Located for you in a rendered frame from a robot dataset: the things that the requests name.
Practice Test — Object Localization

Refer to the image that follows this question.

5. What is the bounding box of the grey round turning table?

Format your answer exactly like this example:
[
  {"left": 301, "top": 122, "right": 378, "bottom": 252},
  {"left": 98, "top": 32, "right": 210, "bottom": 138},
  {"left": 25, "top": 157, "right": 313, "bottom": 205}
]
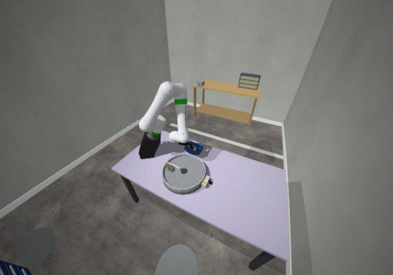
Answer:
[{"left": 162, "top": 154, "right": 213, "bottom": 195}]

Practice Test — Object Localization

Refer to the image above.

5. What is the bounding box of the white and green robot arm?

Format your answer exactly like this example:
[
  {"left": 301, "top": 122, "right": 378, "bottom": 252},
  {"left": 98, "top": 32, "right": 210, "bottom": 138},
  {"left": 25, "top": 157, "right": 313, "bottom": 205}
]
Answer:
[{"left": 138, "top": 82, "right": 190, "bottom": 145}]

